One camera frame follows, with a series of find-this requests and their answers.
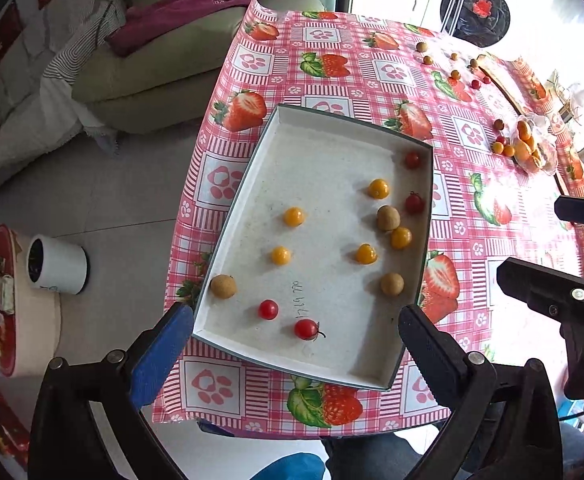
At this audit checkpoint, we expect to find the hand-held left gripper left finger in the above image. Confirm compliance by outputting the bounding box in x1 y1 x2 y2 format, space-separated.
28 302 194 480

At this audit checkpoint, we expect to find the black round side table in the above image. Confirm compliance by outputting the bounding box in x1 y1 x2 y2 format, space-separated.
439 0 512 48

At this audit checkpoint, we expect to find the striped grey blanket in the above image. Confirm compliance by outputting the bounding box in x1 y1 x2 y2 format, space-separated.
0 0 133 201

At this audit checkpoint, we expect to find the round red tin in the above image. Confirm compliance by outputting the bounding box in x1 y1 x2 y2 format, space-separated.
0 225 63 378

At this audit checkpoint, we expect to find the clear glass bowl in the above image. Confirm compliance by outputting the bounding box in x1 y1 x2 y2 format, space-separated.
509 112 559 176

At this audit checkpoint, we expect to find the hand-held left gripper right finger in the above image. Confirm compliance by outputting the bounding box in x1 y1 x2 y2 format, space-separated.
398 304 564 480

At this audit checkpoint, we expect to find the blue cloth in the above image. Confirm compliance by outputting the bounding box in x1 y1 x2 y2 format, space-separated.
249 452 325 480

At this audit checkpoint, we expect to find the white cardboard box tray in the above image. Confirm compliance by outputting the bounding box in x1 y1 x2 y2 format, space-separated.
192 104 434 391

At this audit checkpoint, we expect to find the green sofa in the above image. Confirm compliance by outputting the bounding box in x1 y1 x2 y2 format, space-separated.
72 0 325 136

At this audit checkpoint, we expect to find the long wooden tray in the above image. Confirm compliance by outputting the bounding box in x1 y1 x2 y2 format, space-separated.
477 54 573 196

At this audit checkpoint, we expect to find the purple cloth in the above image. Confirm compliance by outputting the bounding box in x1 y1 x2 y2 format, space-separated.
104 0 264 57

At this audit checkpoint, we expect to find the white round pot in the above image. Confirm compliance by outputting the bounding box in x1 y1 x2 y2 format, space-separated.
26 234 89 296

